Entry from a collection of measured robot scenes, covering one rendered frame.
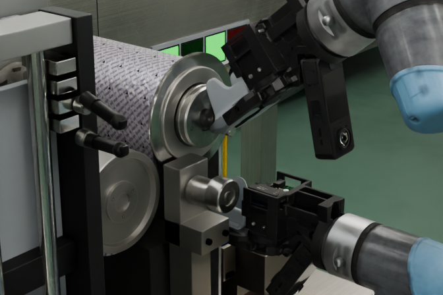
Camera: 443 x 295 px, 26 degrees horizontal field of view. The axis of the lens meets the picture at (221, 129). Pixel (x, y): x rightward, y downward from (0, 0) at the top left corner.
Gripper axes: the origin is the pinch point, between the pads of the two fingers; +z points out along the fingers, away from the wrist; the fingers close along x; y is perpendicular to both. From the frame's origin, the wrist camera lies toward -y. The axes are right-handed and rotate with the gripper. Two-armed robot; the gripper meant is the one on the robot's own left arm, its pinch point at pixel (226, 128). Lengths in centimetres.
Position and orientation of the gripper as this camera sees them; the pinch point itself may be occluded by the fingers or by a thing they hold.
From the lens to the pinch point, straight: 113.4
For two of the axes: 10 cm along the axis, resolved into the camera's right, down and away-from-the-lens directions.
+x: -6.4, 2.6, -7.2
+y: -4.9, -8.6, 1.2
